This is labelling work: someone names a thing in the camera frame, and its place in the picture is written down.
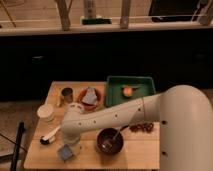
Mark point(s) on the blue sponge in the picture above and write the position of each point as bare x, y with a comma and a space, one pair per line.
65, 152

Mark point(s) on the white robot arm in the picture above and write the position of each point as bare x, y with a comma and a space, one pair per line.
185, 116

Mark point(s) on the grey folded cloth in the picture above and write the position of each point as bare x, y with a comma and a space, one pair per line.
90, 97

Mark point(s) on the red-brown plate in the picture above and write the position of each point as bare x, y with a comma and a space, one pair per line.
86, 106

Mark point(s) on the orange fruit with leaf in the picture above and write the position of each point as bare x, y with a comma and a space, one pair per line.
128, 91

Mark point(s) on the green plastic tray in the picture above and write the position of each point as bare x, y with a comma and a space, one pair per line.
120, 89

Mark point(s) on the metal cup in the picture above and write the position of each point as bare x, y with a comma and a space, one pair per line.
67, 94

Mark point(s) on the dark brown bowl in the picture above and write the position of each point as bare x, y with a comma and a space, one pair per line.
98, 142

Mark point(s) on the metal spoon in bowl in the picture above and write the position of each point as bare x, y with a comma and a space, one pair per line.
112, 140

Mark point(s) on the white cylindrical container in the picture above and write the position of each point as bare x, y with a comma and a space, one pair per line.
45, 112

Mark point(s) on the green box on shelf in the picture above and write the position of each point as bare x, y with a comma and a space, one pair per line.
95, 21

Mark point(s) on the dark monitor on shelf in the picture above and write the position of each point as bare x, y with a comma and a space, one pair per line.
172, 10

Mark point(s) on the black pole stand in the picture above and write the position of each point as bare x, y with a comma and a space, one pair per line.
15, 155

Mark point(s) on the white handled dish brush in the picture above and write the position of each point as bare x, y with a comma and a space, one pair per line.
50, 137

